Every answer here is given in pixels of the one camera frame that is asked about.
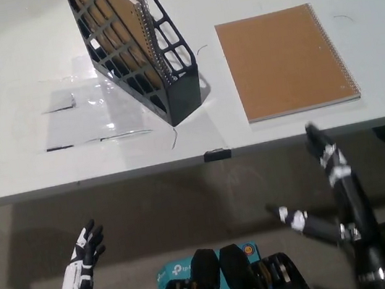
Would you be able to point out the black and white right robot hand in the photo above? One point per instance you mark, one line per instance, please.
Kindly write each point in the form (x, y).
(351, 200)

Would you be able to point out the small black table edge clip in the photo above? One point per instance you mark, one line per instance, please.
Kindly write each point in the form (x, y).
(218, 154)

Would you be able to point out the black lattice book holder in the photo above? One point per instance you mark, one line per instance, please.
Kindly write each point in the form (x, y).
(185, 98)

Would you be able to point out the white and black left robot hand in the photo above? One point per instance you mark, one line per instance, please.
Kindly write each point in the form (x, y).
(82, 257)

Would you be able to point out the teal tp-link cardboard box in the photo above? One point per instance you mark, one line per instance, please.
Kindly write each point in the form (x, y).
(172, 270)

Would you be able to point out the brown spiral notebook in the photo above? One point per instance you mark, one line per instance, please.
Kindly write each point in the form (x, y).
(136, 21)
(282, 64)

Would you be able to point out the transparent plastic sheet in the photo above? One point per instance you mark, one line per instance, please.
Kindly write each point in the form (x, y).
(75, 122)

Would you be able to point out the black robot legs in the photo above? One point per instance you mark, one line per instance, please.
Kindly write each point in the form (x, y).
(206, 278)

